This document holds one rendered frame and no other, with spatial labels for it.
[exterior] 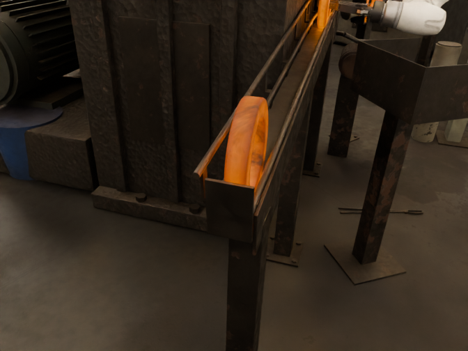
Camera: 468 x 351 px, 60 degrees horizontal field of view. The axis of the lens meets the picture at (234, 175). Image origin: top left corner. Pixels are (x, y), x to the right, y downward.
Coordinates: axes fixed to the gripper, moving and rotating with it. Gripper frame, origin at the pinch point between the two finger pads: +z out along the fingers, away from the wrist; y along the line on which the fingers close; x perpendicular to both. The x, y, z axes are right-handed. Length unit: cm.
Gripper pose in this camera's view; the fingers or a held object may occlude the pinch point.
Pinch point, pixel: (326, 3)
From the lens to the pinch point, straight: 167.2
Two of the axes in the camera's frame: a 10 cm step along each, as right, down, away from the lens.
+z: -9.5, -2.5, 1.9
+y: 2.9, -4.9, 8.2
